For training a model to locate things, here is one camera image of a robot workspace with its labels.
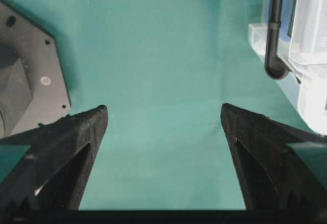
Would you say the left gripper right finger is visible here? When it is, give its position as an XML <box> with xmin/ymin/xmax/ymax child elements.
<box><xmin>220</xmin><ymin>103</ymin><xmax>326</xmax><ymax>216</ymax></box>

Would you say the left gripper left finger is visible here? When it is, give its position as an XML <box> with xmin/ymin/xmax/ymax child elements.
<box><xmin>1</xmin><ymin>105</ymin><xmax>108</xmax><ymax>216</ymax></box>

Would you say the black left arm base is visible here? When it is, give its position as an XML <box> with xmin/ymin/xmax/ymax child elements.
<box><xmin>1</xmin><ymin>1</ymin><xmax>71</xmax><ymax>137</ymax></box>

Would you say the clear plastic storage case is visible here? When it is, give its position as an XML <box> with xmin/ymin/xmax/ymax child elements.
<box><xmin>248</xmin><ymin>0</ymin><xmax>326</xmax><ymax>135</ymax></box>

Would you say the green table cloth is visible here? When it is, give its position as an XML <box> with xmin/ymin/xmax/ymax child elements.
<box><xmin>0</xmin><ymin>0</ymin><xmax>327</xmax><ymax>211</ymax></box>

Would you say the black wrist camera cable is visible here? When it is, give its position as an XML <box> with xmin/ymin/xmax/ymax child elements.
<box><xmin>264</xmin><ymin>0</ymin><xmax>290</xmax><ymax>79</ymax></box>

